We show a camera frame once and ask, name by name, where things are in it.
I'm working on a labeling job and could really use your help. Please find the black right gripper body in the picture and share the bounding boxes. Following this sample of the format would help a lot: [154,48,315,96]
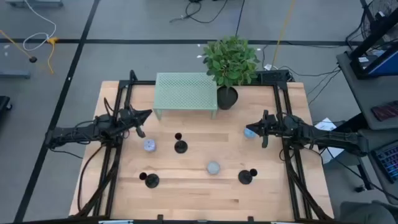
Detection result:
[259,109,282,149]

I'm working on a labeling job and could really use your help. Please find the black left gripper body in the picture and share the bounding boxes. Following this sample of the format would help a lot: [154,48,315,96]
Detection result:
[118,105,146,139]

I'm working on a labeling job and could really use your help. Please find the grey patterned round tin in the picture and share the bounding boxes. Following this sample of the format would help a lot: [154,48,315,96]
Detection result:
[206,161,221,175]

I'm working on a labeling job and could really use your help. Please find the black plant pot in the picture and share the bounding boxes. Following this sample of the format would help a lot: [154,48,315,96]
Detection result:
[216,85,239,111]

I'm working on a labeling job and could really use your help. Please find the green perforated metal shelf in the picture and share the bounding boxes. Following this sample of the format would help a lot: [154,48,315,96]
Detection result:
[152,72,218,121]

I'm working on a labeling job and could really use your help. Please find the black power strip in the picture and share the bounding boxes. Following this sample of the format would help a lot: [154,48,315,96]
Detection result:
[256,70,292,84]

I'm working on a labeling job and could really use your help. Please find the white paper sheet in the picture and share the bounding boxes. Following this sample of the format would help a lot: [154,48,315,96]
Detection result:
[313,117,345,164]

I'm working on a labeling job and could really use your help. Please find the green leafy plant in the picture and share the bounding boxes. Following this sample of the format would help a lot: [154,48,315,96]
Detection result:
[202,35,261,88]

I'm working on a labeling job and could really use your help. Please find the grey desk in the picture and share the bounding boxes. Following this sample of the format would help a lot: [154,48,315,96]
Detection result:
[336,51,398,131]

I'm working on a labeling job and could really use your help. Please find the yellow rod black tip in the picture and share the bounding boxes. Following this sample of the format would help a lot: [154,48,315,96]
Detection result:
[0,29,38,63]

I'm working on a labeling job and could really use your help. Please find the dark red flat case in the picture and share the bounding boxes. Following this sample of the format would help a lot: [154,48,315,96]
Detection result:
[370,101,398,122]

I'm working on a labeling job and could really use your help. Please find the grey metal stand base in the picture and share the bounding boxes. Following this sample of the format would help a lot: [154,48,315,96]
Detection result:
[0,70,31,79]
[6,0,63,8]

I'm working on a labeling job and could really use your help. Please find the backlit keyboard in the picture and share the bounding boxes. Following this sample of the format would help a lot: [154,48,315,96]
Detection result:
[371,141,398,184]

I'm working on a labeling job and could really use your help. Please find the black monitor blue screen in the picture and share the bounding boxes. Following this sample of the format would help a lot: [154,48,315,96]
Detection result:
[349,42,398,80]

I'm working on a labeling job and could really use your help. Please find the black diagonal stand beam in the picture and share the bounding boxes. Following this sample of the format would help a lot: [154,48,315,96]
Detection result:
[348,7,398,60]

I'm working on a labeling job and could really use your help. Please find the black aluminium table frame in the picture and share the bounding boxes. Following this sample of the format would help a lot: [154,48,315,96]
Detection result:
[70,70,335,223]

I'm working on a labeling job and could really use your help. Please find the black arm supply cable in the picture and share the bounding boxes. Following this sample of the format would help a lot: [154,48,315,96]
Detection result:
[76,143,106,214]

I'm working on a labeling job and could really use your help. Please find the yellow cord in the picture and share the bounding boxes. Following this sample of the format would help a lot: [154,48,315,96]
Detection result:
[272,0,296,68]

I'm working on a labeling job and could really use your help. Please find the yellow cable with plug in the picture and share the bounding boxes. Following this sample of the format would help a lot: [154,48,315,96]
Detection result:
[46,36,60,75]

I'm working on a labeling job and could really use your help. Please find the straight black floor cable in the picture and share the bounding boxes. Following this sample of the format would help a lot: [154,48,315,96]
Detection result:
[235,0,246,37]

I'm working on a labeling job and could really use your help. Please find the black looped floor cable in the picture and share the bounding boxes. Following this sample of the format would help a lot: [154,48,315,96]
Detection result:
[169,0,229,24]

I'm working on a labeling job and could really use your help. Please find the white cable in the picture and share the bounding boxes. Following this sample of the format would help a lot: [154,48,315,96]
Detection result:
[22,0,57,52]

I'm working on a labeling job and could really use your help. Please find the black wire fan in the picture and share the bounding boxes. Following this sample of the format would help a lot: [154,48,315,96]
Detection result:
[360,0,398,43]

